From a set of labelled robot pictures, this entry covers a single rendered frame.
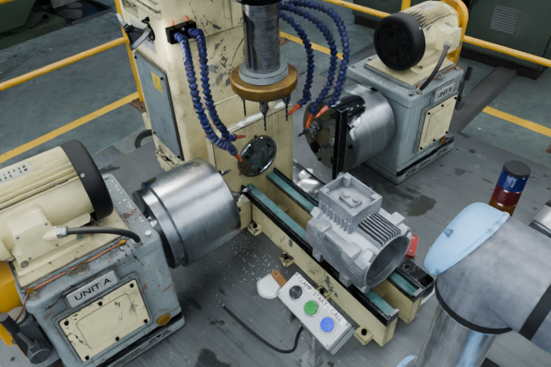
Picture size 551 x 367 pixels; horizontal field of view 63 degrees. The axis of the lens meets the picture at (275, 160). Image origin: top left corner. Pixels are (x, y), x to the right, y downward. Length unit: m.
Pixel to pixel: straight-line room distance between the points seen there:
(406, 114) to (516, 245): 0.97
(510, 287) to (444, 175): 1.22
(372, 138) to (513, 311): 0.93
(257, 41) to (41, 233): 0.63
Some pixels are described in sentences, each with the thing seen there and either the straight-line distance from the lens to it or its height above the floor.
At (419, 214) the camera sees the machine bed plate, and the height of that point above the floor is 0.80.
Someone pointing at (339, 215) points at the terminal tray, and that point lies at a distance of 1.12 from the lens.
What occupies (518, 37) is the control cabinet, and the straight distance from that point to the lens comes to 4.22.
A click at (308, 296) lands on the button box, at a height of 1.07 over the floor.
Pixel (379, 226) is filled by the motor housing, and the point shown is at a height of 1.11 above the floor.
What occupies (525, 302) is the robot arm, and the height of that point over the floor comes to 1.48.
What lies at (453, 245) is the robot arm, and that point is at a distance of 0.60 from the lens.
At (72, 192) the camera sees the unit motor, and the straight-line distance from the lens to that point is 1.00.
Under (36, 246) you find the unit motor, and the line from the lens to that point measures 0.98.
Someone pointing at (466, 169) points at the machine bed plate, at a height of 0.80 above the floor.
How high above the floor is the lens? 1.92
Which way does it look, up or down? 40 degrees down
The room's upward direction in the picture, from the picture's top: 2 degrees counter-clockwise
